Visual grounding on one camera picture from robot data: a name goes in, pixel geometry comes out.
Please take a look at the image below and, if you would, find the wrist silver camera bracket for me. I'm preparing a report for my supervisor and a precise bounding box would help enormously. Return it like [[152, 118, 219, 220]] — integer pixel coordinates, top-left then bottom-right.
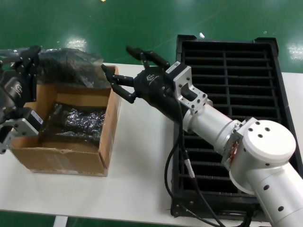
[[165, 61, 209, 112], [0, 107, 44, 155]]

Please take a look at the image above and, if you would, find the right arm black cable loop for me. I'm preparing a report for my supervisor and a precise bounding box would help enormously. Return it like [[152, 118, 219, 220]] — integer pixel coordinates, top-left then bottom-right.
[[164, 139, 188, 204]]

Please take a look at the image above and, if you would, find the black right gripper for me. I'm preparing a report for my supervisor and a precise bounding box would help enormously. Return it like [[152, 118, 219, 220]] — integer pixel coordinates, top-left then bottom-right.
[[101, 46, 185, 124]]

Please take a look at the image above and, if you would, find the right arm cable with connector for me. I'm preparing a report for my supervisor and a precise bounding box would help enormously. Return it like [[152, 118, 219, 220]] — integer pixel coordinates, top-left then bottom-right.
[[163, 86, 226, 227]]

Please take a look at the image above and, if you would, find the bagged graphics card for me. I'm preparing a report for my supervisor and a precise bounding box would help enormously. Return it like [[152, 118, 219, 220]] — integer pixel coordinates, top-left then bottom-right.
[[38, 101, 107, 146]]

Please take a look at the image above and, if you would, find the black divided plastic crate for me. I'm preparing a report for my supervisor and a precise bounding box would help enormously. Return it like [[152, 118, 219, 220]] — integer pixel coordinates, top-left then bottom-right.
[[170, 34, 303, 217]]

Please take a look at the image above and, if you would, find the right wrist silver camera bracket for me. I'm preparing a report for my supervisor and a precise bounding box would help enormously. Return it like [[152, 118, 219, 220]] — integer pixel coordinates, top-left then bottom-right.
[[165, 61, 209, 112]]

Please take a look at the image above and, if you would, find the white table leg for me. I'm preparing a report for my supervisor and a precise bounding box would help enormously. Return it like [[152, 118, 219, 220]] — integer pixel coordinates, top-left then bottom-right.
[[52, 209, 69, 227]]

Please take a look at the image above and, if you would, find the brown cardboard box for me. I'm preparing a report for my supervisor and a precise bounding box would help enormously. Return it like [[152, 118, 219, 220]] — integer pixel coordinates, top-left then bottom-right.
[[9, 64, 123, 178]]

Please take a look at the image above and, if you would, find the left wrist silver camera bracket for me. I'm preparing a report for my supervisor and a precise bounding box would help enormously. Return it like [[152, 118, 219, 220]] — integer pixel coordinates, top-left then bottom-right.
[[0, 107, 44, 155]]

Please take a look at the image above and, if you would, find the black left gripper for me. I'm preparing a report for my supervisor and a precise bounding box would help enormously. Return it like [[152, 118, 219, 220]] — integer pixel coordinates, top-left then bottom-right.
[[0, 45, 42, 124]]

